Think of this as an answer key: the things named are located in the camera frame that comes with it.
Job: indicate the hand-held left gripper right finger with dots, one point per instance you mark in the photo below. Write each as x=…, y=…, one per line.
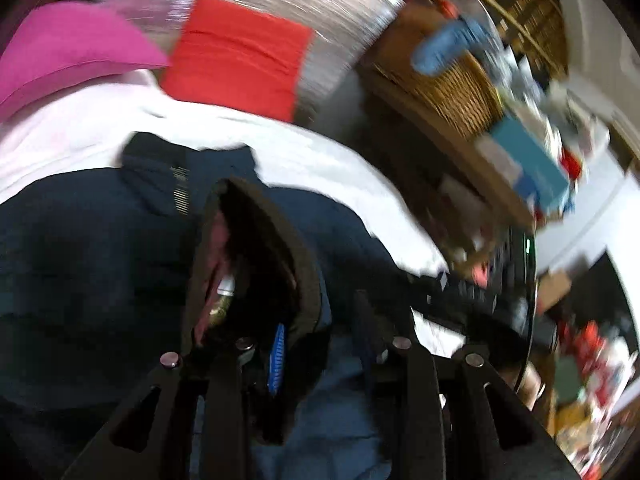
x=371, y=330

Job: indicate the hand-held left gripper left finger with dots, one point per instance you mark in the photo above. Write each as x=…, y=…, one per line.
x=276, y=360

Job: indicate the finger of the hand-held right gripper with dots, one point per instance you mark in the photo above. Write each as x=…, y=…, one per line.
x=465, y=292

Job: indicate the navy blue hooded jacket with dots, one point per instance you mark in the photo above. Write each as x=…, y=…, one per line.
x=100, y=260

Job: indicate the cardboard box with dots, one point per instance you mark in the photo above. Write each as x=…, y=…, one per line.
x=554, y=287

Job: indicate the brown wooden table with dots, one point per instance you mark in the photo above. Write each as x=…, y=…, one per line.
x=480, y=175

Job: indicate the teal box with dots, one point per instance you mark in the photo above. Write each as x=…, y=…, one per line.
x=535, y=170

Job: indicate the white fleece blanket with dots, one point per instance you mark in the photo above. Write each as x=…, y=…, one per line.
x=310, y=160

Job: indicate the wicker basket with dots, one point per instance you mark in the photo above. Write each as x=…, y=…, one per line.
x=450, y=95

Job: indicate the blue cloth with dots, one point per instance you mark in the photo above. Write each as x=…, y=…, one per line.
x=445, y=47

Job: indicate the wooden shelf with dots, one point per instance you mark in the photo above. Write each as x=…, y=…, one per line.
x=525, y=5

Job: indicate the red folded cloth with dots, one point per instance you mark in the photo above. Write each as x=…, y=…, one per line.
x=235, y=55

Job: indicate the pink folded cloth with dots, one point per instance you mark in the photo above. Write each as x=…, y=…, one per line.
x=65, y=45

